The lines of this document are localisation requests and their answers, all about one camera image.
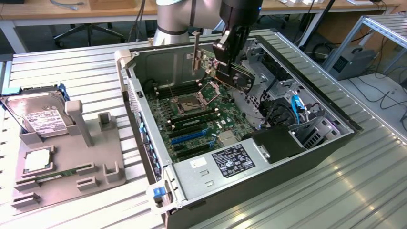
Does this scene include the open socket cover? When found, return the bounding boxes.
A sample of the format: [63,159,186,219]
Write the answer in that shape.
[194,80,224,106]

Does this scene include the CPU socket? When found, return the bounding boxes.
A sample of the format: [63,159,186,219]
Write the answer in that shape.
[172,94,204,115]

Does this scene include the wooden desk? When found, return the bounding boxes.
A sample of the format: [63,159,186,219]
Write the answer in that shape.
[0,0,158,55]
[261,0,400,48]

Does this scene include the black plastic shroud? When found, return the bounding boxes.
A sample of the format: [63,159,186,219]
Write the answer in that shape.
[240,125,308,166]

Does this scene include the blue expansion slot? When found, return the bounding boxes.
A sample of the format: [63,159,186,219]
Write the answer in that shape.
[170,133,205,146]

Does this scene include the office chair base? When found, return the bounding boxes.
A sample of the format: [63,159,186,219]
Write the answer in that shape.
[250,13,290,31]
[51,22,126,47]

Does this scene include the silver hard disk drive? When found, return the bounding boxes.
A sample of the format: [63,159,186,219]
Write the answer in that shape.
[0,92,75,139]

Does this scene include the green motherboard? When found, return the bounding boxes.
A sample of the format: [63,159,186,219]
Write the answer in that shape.
[144,80,254,165]

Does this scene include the perforated metal disk bay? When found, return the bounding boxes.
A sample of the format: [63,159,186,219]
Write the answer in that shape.
[286,115,344,150]

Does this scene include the white box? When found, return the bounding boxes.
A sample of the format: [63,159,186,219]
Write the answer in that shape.
[286,0,325,5]

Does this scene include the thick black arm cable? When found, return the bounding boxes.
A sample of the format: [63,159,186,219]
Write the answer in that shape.
[133,0,149,45]

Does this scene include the blue disk caddy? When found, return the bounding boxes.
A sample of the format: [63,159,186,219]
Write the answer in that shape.
[0,81,70,112]

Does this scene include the black floor cable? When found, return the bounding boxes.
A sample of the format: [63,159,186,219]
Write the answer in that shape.
[345,68,407,112]

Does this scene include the silver chipset heatsink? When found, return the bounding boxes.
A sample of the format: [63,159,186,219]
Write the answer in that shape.
[217,132,242,146]

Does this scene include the graphics card with fan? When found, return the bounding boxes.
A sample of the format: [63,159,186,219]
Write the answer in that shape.
[190,30,256,93]

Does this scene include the socket locking lever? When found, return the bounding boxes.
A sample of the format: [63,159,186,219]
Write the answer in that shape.
[166,80,177,102]

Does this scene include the black RAM slot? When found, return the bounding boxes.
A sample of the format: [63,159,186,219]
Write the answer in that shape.
[166,107,214,120]
[154,80,198,90]
[168,109,217,123]
[157,87,201,99]
[156,83,200,93]
[156,85,200,96]
[170,112,218,125]

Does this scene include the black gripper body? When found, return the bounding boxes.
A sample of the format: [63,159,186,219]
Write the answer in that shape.
[218,0,264,27]

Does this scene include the cardboard box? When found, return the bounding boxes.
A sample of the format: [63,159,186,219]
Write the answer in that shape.
[89,0,136,11]

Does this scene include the aluminium profile frame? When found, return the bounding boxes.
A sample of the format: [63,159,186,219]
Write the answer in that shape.
[322,13,407,74]

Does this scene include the black power cable bundle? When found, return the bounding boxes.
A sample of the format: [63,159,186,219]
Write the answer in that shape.
[257,78,298,128]

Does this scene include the silver metal drive cage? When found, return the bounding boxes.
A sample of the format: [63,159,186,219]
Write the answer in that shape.
[233,58,298,128]

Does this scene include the open black PC case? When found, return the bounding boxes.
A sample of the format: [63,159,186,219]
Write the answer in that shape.
[113,35,364,229]

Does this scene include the coiled black cable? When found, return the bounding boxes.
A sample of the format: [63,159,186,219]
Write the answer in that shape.
[312,42,333,60]

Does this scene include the grey network cable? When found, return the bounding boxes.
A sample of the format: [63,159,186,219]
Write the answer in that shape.
[49,0,85,10]

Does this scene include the green RAM stick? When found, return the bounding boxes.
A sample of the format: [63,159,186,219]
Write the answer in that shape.
[173,114,220,129]
[33,167,79,184]

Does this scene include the looped black wire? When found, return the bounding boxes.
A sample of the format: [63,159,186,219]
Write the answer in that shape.
[141,78,157,93]

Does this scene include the blue SATA wire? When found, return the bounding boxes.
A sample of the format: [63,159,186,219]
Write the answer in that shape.
[289,94,308,126]

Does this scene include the grey equipment box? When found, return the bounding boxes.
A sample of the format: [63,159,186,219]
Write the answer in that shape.
[326,46,377,81]

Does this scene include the grey power supply unit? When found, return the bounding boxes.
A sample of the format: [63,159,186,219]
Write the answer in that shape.
[162,139,272,202]

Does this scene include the black slanted pole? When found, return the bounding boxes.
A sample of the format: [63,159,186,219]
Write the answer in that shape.
[297,0,337,52]

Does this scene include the grey parts rack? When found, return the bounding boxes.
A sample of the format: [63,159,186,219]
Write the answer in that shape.
[7,99,128,217]

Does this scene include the silver CPU chip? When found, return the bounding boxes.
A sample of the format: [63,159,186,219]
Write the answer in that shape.
[23,149,54,173]

